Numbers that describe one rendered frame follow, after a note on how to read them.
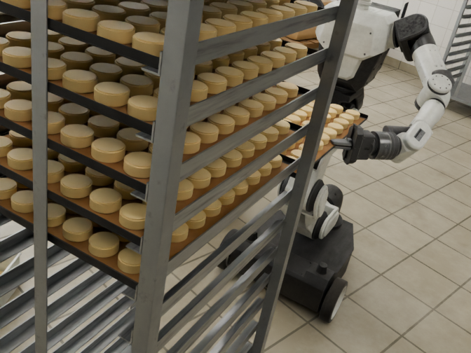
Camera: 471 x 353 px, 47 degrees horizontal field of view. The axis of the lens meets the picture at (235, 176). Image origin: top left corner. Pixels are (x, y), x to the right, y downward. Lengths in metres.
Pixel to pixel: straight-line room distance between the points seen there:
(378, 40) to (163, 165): 1.47
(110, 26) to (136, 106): 0.11
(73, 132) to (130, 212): 0.15
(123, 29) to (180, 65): 0.13
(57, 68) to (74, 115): 0.10
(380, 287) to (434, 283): 0.32
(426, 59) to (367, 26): 0.24
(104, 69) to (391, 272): 2.30
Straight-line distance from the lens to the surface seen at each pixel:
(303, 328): 2.42
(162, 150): 0.69
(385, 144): 1.69
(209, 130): 0.92
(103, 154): 0.81
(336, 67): 1.21
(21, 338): 1.43
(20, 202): 1.02
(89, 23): 0.79
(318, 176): 2.21
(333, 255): 2.60
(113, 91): 0.78
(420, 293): 2.88
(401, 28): 2.08
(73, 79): 0.81
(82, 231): 0.95
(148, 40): 0.71
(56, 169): 0.94
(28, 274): 1.32
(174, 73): 0.65
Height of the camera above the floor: 1.61
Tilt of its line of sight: 28 degrees down
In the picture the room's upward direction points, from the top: 11 degrees clockwise
